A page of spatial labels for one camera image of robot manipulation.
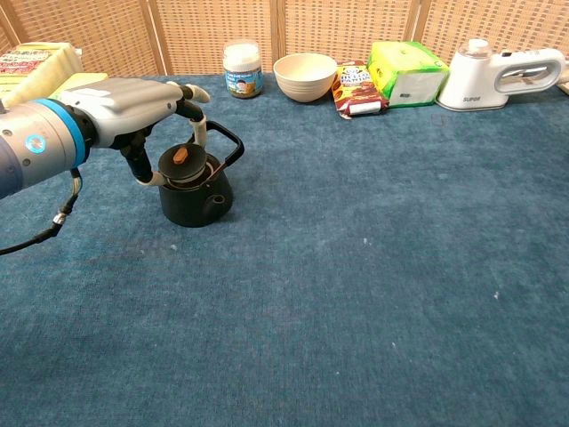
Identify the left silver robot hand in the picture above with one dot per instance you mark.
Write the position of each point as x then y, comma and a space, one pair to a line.
124, 104

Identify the black teapot lid orange knob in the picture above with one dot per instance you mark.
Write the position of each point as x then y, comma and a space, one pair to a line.
184, 162

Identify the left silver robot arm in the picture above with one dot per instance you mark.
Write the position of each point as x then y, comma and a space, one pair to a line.
35, 142

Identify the white plastic jar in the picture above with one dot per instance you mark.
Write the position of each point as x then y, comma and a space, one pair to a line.
242, 75

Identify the blue carpet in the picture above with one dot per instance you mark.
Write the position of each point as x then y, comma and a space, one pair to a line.
333, 267

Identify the single yellow sponge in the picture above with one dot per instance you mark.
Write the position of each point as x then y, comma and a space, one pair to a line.
84, 79

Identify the long yellow sponge pack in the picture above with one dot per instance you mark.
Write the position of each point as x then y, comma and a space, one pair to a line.
26, 71

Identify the beige bowl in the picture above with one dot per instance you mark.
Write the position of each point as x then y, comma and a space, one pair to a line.
305, 82

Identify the brown Hello Panda snack box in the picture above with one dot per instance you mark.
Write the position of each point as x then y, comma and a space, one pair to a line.
358, 91

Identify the woven rattan folding screen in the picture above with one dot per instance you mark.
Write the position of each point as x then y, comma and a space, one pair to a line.
347, 31

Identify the green tissue pack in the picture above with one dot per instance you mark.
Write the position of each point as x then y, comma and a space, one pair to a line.
409, 75

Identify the white handheld steamer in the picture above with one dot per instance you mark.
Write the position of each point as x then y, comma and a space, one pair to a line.
471, 84

